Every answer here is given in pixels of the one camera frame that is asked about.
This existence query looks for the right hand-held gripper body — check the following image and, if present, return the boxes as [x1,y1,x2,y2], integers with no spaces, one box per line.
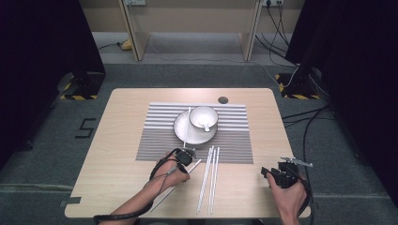
[269,156,314,189]

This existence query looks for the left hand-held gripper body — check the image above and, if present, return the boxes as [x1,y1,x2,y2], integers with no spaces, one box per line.
[173,147,197,174]

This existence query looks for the white round plate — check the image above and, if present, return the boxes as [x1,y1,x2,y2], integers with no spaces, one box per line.
[173,109,219,145]

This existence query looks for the person's right hand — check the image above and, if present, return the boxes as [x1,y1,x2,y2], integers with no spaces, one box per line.
[266,172,309,217]

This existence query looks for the person's left hand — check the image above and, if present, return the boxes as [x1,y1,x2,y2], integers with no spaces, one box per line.
[152,151,191,192]

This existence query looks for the grey striped placemat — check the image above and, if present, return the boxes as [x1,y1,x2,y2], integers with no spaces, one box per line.
[135,102,254,165]

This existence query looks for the white ceramic spoon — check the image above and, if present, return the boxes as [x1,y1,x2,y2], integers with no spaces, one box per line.
[196,114,212,133]

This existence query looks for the white cup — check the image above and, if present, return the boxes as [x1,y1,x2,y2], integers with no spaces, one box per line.
[188,105,220,133]

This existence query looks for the black hazard-striped stand base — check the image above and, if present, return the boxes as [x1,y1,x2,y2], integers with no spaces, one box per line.
[274,72,323,100]
[58,71,106,101]

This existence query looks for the black curtain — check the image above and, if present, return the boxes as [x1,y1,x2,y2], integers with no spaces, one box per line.
[284,0,398,209]
[0,0,106,172]

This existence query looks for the yellow floor object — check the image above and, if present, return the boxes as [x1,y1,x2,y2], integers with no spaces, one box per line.
[120,38,133,52]

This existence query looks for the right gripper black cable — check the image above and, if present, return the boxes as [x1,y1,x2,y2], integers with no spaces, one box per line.
[287,163,314,218]

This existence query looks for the black floor cables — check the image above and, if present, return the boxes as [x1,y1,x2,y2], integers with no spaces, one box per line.
[281,104,337,163]

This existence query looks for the light wooden desk frame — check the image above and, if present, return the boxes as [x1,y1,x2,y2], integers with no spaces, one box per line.
[117,0,263,62]

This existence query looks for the thin black floor cable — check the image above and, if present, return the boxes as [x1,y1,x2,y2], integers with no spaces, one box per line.
[97,41,122,52]

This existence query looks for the black hanging socket cables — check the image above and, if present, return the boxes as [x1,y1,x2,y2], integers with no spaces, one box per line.
[254,4,299,67]

